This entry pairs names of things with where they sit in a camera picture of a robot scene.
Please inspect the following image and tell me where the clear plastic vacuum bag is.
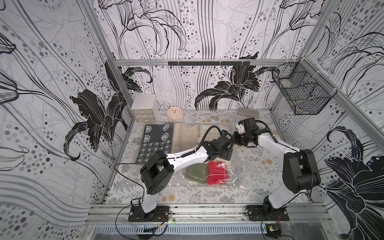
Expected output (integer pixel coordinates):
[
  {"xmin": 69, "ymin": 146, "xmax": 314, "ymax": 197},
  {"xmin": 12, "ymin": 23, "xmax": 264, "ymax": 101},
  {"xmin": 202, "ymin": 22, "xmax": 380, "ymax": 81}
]
[{"xmin": 136, "ymin": 119, "xmax": 250, "ymax": 190}]

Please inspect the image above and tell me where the beige fluffy scarf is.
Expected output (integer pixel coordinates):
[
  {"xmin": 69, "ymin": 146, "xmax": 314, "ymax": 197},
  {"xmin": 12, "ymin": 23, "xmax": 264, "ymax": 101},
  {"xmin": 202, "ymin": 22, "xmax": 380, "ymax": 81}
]
[{"xmin": 171, "ymin": 123, "xmax": 199, "ymax": 153}]

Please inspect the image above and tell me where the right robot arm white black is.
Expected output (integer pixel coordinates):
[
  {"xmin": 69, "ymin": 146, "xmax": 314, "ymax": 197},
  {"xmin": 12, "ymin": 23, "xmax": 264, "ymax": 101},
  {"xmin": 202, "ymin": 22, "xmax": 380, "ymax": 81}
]
[{"xmin": 234, "ymin": 118, "xmax": 321, "ymax": 213}]

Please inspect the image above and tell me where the white mini drawer unit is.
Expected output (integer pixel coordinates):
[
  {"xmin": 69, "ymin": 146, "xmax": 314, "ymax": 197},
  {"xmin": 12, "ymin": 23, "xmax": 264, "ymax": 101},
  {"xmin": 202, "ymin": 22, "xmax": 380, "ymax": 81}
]
[{"xmin": 131, "ymin": 94, "xmax": 159, "ymax": 123}]

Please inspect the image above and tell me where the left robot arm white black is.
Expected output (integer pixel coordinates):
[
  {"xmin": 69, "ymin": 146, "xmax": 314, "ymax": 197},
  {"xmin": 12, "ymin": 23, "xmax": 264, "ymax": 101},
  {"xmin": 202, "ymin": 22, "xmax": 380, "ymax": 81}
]
[{"xmin": 140, "ymin": 132, "xmax": 234, "ymax": 214}]

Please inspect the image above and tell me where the black wall rail strip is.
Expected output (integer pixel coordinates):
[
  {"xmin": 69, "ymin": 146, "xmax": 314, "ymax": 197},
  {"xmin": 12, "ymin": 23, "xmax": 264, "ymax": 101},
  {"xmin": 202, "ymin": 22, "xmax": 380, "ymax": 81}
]
[{"xmin": 168, "ymin": 61, "xmax": 251, "ymax": 66}]

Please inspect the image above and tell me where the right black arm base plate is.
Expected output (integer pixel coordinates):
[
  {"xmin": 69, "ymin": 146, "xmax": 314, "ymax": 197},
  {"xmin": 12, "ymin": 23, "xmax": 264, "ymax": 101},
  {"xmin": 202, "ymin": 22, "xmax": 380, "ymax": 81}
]
[{"xmin": 244, "ymin": 205, "xmax": 290, "ymax": 222}]

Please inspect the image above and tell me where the red knitted cloth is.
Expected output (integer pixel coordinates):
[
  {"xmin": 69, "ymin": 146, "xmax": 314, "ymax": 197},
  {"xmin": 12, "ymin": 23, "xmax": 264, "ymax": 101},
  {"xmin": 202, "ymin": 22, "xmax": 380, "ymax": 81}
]
[{"xmin": 207, "ymin": 161, "xmax": 229, "ymax": 185}]

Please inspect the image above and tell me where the grey flat sponge block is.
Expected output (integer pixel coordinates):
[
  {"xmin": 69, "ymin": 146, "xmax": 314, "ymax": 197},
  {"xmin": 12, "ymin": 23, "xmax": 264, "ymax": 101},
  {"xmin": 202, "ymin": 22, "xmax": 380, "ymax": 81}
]
[{"xmin": 238, "ymin": 108, "xmax": 260, "ymax": 119}]

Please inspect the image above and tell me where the cream checked cloth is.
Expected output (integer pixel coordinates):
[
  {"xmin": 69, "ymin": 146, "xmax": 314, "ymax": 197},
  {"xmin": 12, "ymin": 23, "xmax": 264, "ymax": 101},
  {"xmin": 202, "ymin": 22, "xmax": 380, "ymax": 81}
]
[{"xmin": 197, "ymin": 126, "xmax": 234, "ymax": 162}]

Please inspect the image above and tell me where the white cable duct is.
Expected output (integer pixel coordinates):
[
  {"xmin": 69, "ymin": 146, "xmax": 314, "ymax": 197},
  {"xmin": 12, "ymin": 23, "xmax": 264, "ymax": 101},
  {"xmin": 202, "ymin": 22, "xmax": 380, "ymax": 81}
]
[{"xmin": 94, "ymin": 224, "xmax": 267, "ymax": 235}]

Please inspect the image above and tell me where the black white patterned scarf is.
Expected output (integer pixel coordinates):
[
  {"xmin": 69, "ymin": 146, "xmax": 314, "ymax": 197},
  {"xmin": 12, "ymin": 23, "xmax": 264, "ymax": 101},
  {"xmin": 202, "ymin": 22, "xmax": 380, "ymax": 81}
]
[{"xmin": 135, "ymin": 123, "xmax": 174, "ymax": 163}]

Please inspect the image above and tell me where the black wire wall basket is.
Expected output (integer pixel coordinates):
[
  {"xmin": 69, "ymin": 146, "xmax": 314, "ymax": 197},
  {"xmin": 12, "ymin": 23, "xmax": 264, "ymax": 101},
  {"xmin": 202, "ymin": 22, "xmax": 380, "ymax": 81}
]
[{"xmin": 272, "ymin": 59, "xmax": 337, "ymax": 115}]

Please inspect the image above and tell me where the peach round alarm clock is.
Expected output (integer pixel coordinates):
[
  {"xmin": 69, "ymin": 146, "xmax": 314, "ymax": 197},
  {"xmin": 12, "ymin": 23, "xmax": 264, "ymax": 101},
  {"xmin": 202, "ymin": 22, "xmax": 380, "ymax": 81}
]
[{"xmin": 167, "ymin": 107, "xmax": 183, "ymax": 123}]

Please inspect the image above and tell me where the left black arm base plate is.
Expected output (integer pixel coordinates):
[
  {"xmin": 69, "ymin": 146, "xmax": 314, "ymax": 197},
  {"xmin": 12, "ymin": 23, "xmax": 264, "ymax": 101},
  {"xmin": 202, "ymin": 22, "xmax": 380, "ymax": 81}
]
[{"xmin": 128, "ymin": 206, "xmax": 170, "ymax": 223}]

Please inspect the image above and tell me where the green knitted cloth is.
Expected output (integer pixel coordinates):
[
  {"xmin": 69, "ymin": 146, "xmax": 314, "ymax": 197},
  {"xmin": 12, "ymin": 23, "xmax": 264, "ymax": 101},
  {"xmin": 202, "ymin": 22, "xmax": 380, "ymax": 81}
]
[{"xmin": 185, "ymin": 163, "xmax": 208, "ymax": 184}]

